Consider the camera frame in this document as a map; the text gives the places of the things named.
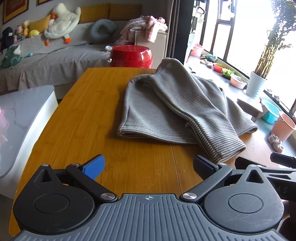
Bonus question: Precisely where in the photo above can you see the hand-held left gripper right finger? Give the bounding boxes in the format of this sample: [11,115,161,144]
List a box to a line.
[180,155,266,204]

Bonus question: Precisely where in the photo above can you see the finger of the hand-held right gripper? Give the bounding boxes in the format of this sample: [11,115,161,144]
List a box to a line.
[235,157,270,171]
[270,152,296,168]

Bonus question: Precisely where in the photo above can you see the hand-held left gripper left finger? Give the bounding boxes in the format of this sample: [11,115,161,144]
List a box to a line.
[32,155,118,204]

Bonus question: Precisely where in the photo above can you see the striped knit garment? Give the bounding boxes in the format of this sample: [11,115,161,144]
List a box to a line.
[117,58,259,164]

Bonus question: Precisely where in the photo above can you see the person's right forearm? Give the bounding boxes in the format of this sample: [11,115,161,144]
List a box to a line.
[281,200,296,241]

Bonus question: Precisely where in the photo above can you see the pink clothes pile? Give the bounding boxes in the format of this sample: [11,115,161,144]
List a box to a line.
[120,16,168,45]

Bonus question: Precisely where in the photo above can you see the pink slippers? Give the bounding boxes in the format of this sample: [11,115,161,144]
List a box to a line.
[268,134,285,153]

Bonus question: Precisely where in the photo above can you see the pink bucket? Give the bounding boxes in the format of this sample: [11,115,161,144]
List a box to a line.
[270,113,296,142]

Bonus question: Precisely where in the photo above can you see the teal bucket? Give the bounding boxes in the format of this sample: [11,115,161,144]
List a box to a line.
[261,100,280,124]

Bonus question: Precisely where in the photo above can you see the small white stool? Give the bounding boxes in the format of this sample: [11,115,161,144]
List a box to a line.
[237,97,264,122]

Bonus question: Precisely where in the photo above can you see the white plant pot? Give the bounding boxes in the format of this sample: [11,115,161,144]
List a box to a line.
[245,71,267,99]

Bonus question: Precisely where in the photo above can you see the pink metal bowl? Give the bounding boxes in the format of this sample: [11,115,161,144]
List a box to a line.
[230,74,248,90]

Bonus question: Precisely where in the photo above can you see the white marble side table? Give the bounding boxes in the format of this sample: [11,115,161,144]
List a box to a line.
[0,85,58,200]

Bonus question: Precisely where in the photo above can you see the green plant tray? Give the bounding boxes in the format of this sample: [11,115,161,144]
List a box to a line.
[222,68,235,80]

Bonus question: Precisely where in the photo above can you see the pink toy box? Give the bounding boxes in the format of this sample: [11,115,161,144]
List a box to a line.
[0,108,8,151]

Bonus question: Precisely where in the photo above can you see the green toy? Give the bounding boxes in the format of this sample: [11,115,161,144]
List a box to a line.
[201,54,218,63]

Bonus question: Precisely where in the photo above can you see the bamboo plant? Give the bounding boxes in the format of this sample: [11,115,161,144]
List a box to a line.
[254,0,296,79]

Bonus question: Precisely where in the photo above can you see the grey covered sofa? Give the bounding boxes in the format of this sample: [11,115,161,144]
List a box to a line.
[0,19,169,99]

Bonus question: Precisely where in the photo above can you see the red round stool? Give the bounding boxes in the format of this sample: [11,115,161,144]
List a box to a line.
[109,46,154,69]

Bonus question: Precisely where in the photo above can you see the pink basin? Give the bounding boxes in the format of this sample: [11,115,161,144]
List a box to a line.
[190,44,204,57]

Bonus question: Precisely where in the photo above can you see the grey neck pillow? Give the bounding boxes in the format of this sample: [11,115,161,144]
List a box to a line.
[89,19,117,44]

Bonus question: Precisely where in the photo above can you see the dark curtain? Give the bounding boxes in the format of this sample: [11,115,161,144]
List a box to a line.
[168,0,197,65]

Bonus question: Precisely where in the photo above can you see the green cloth on sofa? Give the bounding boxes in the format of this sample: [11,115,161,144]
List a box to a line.
[0,44,23,69]

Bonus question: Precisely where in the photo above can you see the white goose plush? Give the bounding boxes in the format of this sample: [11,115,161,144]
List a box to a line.
[44,3,81,45]

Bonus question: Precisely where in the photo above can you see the yellow throw pillow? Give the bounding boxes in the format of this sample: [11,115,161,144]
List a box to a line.
[28,15,51,34]

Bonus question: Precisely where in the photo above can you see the mustard sofa back cushion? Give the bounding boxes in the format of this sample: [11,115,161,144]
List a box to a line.
[79,3,110,24]
[110,3,142,20]

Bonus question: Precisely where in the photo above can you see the pink and yellow doll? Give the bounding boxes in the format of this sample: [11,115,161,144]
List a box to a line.
[15,21,29,41]

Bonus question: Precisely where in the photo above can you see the dark navy bag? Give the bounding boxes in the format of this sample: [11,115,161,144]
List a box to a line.
[0,27,14,50]

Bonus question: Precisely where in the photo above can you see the large red framed picture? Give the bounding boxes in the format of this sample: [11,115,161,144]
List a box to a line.
[2,0,29,24]

